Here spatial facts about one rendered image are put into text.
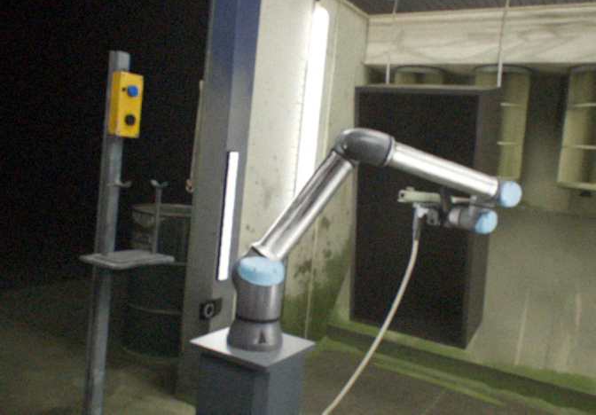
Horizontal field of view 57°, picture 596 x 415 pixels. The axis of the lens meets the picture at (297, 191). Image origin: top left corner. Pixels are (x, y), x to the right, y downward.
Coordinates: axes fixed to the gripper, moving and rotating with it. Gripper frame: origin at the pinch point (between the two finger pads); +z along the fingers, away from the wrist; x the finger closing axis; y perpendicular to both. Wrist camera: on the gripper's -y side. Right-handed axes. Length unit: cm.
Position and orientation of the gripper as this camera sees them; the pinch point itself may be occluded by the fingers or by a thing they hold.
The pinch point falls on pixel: (419, 203)
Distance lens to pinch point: 249.2
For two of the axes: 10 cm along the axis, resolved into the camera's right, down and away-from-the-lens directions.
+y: -1.1, 9.9, 0.8
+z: -5.8, -1.3, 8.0
